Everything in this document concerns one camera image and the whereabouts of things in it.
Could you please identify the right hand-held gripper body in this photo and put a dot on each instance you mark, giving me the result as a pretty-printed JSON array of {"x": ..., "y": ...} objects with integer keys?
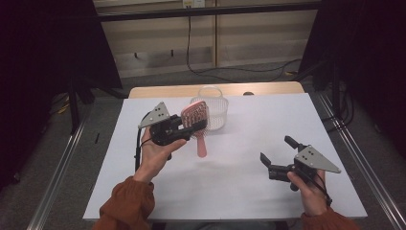
[{"x": 314, "y": 159}]

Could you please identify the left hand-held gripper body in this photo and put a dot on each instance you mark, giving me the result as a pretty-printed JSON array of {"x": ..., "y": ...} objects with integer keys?
[{"x": 166, "y": 132}]

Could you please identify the pink hairbrush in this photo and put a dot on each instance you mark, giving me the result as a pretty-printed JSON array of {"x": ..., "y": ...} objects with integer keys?
[{"x": 195, "y": 111}]

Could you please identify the clear plastic basket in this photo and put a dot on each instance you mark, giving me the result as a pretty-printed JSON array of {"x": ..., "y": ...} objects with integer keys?
[{"x": 218, "y": 110}]

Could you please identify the person's left hand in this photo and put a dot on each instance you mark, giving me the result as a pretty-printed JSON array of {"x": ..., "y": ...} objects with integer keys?
[{"x": 153, "y": 159}]

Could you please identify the person's right hand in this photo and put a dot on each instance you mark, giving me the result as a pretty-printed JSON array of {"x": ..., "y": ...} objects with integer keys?
[{"x": 314, "y": 196}]

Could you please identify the white table cover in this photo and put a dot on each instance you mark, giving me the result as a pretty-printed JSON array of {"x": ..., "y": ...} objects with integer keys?
[{"x": 230, "y": 179}]

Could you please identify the black stand leg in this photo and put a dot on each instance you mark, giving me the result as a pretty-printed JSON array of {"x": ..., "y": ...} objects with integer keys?
[{"x": 74, "y": 105}]

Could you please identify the black horizontal bar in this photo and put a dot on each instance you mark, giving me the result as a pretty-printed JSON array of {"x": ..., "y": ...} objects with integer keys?
[{"x": 207, "y": 12}]

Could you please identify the black curtain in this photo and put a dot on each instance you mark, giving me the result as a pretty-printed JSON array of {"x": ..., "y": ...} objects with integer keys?
[
  {"x": 370, "y": 48},
  {"x": 38, "y": 64}
]

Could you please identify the metal floor rail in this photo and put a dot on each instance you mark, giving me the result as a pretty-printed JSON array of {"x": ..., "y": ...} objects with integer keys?
[
  {"x": 367, "y": 166},
  {"x": 56, "y": 179}
]

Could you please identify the white wall socket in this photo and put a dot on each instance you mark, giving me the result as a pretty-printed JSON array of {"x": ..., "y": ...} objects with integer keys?
[{"x": 193, "y": 3}]

